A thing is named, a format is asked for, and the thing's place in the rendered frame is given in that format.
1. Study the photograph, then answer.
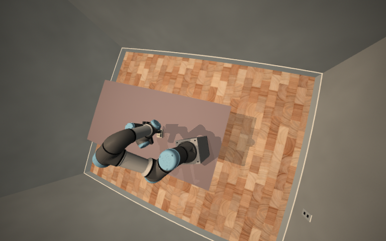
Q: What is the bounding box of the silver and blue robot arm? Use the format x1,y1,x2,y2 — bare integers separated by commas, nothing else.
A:
92,120,197,183

